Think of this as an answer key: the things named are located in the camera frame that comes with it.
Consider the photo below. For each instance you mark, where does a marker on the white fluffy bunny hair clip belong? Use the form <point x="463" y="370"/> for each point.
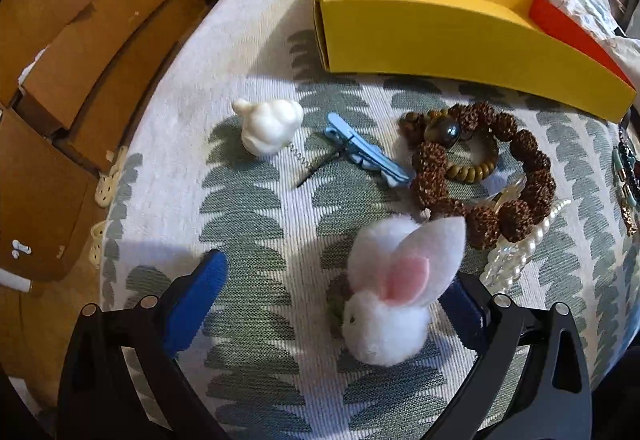
<point x="396" y="269"/>

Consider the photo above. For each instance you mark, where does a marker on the leaf patterned bed cover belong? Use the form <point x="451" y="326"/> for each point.
<point x="269" y="362"/>

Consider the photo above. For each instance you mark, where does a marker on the white rabbit figurine hairpin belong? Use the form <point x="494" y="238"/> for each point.
<point x="269" y="126"/>

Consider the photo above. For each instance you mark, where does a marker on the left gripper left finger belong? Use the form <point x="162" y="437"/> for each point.
<point x="97" y="398"/>

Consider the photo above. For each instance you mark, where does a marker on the gold chain jewelry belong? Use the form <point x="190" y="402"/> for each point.
<point x="629" y="218"/>

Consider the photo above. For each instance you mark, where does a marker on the wooden wardrobe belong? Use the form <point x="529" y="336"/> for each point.
<point x="72" y="72"/>

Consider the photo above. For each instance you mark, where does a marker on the blue plastic hair clip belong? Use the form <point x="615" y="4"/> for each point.
<point x="362" y="153"/>

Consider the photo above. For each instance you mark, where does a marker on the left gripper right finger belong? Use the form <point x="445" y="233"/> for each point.
<point x="530" y="378"/>

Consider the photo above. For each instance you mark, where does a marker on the yellow and red cardboard box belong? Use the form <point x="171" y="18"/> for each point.
<point x="527" y="45"/>

